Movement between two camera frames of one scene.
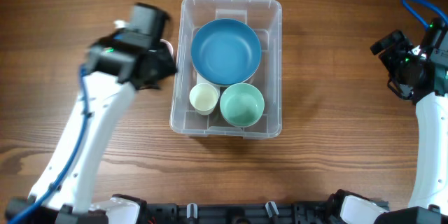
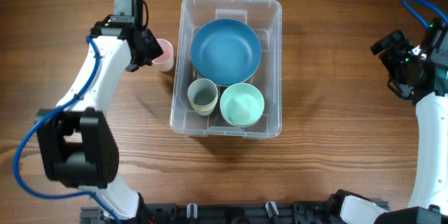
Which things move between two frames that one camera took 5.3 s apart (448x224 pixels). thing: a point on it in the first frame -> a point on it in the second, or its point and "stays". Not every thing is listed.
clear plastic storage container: [228, 79] stays
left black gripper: [172, 68] -> [155, 49]
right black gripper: [386, 59] stays
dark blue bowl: [225, 52] stays
